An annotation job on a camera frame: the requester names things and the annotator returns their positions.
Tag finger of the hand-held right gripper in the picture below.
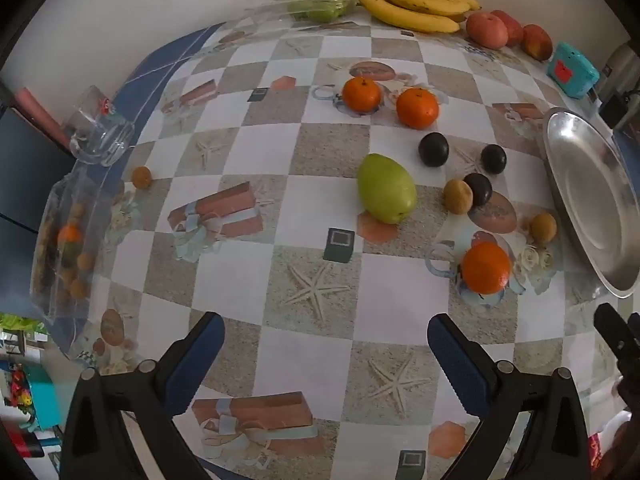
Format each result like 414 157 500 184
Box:
593 302 633 380

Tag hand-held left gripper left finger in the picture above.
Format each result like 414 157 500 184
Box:
60 311 226 480

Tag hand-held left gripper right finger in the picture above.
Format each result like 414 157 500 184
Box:
427 312 591 480

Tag orange mandarin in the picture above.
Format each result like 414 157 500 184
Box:
396 87 440 130
342 76 382 113
460 241 512 295

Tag round stainless steel plate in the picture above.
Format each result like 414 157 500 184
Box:
542 107 640 300

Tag green pear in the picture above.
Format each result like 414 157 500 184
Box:
356 153 418 225

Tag dark purple plum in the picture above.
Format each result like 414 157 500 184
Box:
480 144 508 176
463 172 493 207
418 132 450 168

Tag clear bag of small fruits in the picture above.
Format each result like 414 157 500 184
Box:
30 170 126 321

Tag clear bag of green fruits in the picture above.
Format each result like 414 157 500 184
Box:
265 0 358 23

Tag teal plastic stool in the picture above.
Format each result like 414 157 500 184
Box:
22 365 66 431

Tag checkered printed tablecloth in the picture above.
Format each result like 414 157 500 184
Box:
30 5 640 480

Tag teal box with red label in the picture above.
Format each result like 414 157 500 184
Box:
546 41 601 100

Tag clear glass mug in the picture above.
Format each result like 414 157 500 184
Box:
67 85 136 167

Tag dark furniture panel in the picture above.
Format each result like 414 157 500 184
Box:
0 80 76 233

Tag dark red apple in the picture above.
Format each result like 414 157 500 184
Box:
521 24 554 60
490 9 526 47

